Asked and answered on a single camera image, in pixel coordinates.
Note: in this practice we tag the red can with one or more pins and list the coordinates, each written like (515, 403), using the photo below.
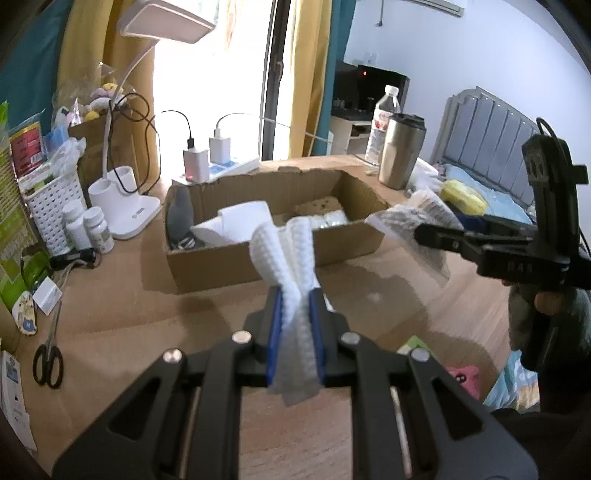
(25, 147)

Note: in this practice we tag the white pill bottle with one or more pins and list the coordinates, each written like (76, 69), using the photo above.
(76, 226)
(98, 228)

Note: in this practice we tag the person's dark clothing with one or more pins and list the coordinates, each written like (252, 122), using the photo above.
(554, 438)

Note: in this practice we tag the white plastic bag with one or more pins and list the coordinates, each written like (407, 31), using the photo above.
(69, 154)

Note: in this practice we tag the small white box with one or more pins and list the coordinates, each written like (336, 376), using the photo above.
(47, 297)

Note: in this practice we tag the black scissors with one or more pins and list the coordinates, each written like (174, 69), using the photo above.
(48, 364)

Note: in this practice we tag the white power strip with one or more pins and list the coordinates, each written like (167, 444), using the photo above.
(235, 165)

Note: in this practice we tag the blue printed blanket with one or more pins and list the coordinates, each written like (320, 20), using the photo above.
(508, 207)

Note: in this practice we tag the black monitor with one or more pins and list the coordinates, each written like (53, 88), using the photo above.
(346, 85)

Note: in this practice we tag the yellow curtain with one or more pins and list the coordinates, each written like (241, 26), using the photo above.
(307, 69)
(83, 46)

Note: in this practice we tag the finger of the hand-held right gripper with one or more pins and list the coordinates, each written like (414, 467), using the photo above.
(443, 236)
(508, 228)

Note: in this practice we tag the cotton swab bag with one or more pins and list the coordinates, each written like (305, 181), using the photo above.
(406, 221)

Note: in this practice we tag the pink plush toy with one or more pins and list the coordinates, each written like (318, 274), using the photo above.
(464, 378)

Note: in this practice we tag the grey sock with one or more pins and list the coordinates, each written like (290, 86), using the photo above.
(181, 217)

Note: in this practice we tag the white desk lamp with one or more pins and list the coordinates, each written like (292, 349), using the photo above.
(134, 217)

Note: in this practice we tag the white air conditioner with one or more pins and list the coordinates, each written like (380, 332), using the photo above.
(438, 5)

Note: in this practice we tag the cartoon print card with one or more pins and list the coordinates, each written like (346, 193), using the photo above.
(24, 314)

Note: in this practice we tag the steel tumbler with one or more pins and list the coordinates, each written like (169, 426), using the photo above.
(399, 157)

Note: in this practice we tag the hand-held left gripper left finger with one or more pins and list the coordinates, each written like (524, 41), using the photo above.
(275, 337)

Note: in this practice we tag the small plush toy pile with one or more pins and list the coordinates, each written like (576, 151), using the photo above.
(99, 97)

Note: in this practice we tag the white waffle cloth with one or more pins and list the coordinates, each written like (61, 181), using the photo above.
(295, 277)

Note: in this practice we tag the white computer desk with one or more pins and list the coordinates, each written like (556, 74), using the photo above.
(348, 134)

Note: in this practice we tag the yellow sponge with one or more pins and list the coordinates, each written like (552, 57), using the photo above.
(461, 194)

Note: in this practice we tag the green paper cup package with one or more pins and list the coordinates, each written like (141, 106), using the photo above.
(11, 221)

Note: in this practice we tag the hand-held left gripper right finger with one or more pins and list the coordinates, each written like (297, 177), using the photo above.
(317, 337)

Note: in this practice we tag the dark door frame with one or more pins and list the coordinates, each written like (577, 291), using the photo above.
(274, 69)

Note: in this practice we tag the teal curtain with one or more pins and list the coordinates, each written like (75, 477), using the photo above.
(337, 46)
(27, 69)

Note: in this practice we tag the cardboard box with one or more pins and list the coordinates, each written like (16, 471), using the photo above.
(207, 272)

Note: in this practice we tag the small brown box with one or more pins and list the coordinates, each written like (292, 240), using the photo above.
(94, 138)

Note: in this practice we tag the person's right hand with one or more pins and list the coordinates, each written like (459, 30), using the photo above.
(549, 303)

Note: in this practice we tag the small black tool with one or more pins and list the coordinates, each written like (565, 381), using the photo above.
(74, 257)

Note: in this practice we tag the white perforated basket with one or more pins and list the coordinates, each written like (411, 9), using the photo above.
(51, 212)

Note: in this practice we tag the clear water bottle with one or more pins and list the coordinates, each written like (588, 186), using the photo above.
(381, 129)

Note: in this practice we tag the small cartoon tissue pack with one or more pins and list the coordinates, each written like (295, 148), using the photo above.
(415, 344)

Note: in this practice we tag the white charger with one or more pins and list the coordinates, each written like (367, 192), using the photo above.
(196, 164)
(219, 148)

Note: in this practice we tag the grey bed headboard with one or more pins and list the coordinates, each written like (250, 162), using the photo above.
(489, 138)

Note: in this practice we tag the white tissue paper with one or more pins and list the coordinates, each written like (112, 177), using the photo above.
(231, 226)

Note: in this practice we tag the person's right forearm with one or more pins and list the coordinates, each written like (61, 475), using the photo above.
(521, 323)

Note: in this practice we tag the clear cotton ball bag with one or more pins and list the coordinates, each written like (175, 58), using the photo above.
(330, 219)

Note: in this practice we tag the white paper receipt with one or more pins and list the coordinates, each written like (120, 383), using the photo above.
(14, 401)

